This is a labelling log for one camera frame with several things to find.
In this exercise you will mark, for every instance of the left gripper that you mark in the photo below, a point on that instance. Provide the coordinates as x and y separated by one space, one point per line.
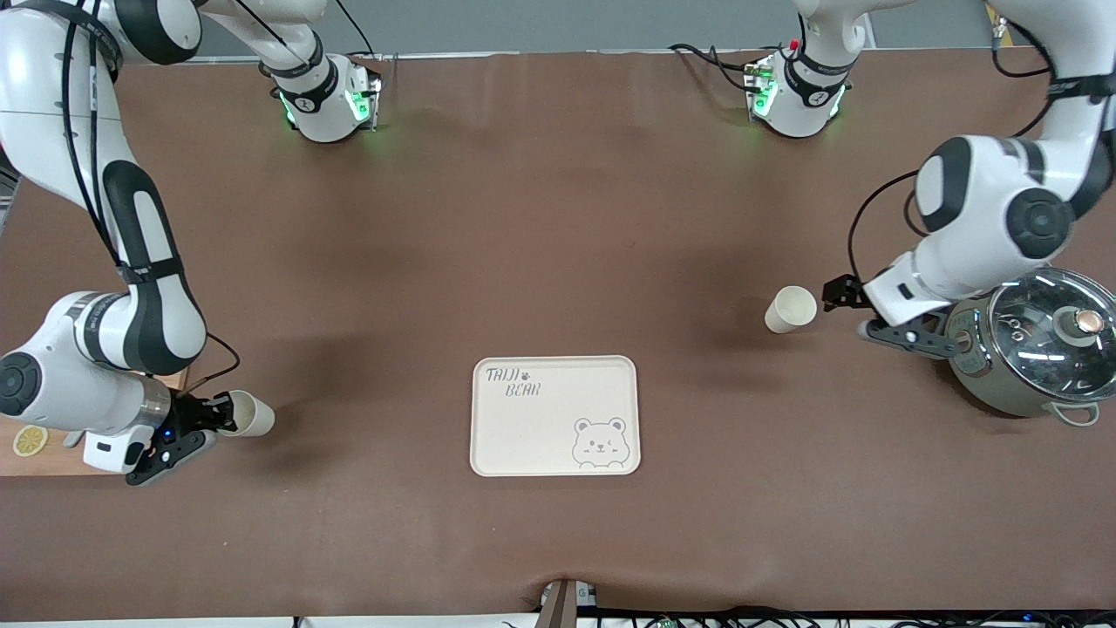
842 292

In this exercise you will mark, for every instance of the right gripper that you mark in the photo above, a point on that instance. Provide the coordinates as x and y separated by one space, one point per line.
187 413

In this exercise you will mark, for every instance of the white IKEA cup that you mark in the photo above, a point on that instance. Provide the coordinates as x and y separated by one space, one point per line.
255 415
792 310

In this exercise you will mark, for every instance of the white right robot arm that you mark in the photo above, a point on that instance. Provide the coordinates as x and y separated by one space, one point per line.
148 323

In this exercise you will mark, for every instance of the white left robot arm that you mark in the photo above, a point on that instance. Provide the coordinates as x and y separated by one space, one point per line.
985 218

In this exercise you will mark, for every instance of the grey-green electric cooking pot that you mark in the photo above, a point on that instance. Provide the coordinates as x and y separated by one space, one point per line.
985 384

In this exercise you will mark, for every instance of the wooden cutting board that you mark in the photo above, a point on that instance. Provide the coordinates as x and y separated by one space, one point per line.
52 467

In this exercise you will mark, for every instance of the lemon slice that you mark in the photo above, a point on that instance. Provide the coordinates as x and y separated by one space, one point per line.
30 440

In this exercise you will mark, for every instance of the glass pot lid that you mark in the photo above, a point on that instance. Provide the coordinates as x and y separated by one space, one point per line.
1037 349

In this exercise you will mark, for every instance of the brown table cover mat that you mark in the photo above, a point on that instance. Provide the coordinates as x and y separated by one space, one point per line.
558 218

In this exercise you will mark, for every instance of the cream bear print tray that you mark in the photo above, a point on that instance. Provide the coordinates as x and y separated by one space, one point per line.
540 436

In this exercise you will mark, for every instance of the table edge clamp mount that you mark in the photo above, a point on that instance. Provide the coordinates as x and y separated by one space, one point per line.
562 606

